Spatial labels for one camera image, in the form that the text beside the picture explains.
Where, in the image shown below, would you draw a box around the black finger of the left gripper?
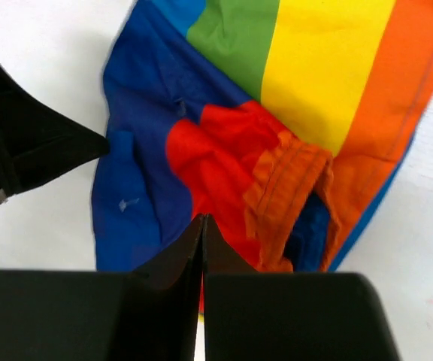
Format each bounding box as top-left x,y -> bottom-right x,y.
0,66 -> 108,204

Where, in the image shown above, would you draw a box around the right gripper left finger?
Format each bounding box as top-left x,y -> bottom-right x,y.
0,216 -> 204,360

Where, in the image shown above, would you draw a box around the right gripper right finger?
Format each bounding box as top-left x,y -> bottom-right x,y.
201,216 -> 400,360

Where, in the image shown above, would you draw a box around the rainbow striped shorts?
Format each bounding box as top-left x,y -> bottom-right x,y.
90,0 -> 433,320

